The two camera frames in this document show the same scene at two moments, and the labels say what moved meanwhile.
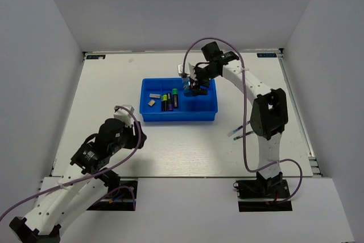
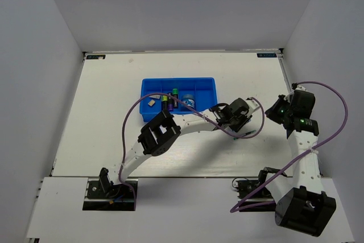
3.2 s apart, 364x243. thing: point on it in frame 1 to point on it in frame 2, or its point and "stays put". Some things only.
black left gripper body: [129, 140] to [237, 123]
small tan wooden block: [151, 102] stays put
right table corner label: [267, 54] stays put
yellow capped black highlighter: [164, 99] stays put
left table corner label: [95, 56] stays put
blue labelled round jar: [187, 86] to [189, 99]
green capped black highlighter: [175, 101] stays put
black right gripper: [197, 91] to [271, 113]
